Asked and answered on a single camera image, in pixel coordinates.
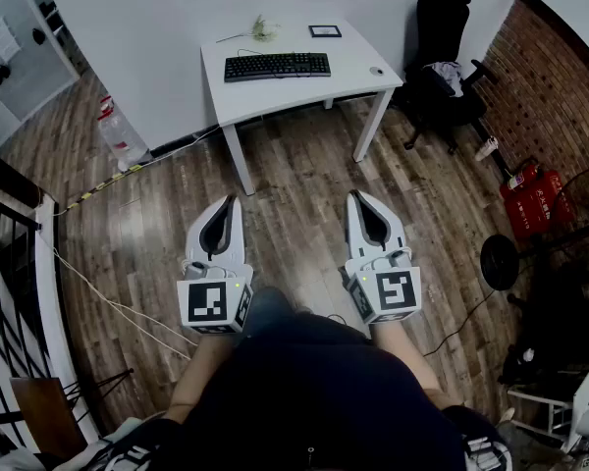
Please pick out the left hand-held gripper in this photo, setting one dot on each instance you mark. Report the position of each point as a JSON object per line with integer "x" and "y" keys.
{"x": 207, "y": 302}

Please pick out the white paper sheet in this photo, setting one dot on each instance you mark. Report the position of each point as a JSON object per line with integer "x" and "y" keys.
{"x": 3, "y": 39}

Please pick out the person's right forearm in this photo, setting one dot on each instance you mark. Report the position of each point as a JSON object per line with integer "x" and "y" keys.
{"x": 417, "y": 361}

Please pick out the clear water bottle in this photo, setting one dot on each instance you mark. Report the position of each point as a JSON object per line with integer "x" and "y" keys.
{"x": 123, "y": 138}

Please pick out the person's blue jeans legs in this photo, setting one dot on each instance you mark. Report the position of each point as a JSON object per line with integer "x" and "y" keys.
{"x": 270, "y": 304}

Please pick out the white desk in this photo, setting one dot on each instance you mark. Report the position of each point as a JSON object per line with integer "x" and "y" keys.
{"x": 294, "y": 91}

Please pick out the wooden stool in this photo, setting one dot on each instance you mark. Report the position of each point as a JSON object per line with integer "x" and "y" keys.
{"x": 46, "y": 410}

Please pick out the person's left forearm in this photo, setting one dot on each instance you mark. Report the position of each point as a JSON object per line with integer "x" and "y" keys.
{"x": 201, "y": 371}

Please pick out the red fire extinguisher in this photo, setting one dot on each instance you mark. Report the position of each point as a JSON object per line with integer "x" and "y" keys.
{"x": 524, "y": 174}

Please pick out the small white bottle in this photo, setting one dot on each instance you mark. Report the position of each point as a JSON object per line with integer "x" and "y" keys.
{"x": 486, "y": 149}

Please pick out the black keyboard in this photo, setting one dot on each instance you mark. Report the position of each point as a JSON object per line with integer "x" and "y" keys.
{"x": 277, "y": 66}

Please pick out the black office chair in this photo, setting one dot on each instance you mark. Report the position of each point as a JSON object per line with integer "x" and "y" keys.
{"x": 442, "y": 27}

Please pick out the white flower bouquet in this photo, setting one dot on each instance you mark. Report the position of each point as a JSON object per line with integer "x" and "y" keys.
{"x": 262, "y": 30}

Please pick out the grey garment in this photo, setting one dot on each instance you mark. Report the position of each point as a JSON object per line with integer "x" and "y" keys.
{"x": 449, "y": 72}

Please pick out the black equipment pile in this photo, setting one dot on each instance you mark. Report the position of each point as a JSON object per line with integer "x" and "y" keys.
{"x": 559, "y": 322}

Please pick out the black round object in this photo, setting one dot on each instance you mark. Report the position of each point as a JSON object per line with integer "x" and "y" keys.
{"x": 38, "y": 36}
{"x": 0, "y": 75}

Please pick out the yellow black floor strip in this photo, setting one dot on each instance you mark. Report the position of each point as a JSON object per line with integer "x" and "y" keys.
{"x": 103, "y": 187}

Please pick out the red fire extinguisher box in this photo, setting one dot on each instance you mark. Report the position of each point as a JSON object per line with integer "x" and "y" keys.
{"x": 535, "y": 209}

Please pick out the black picture frame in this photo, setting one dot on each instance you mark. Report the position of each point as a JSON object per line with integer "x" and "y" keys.
{"x": 325, "y": 31}

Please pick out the black floor fan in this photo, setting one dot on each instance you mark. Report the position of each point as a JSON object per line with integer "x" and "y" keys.
{"x": 498, "y": 263}

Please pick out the person's dark shirt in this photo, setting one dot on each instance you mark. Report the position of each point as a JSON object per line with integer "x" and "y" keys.
{"x": 314, "y": 400}

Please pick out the white metal rack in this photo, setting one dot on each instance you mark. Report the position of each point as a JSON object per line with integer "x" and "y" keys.
{"x": 559, "y": 405}

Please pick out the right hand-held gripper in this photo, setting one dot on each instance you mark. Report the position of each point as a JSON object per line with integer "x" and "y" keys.
{"x": 397, "y": 292}

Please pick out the black metal railing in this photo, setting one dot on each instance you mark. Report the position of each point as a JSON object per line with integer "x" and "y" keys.
{"x": 10, "y": 282}

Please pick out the white shelf cabinet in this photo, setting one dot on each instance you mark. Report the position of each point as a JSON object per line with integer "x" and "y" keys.
{"x": 29, "y": 81}

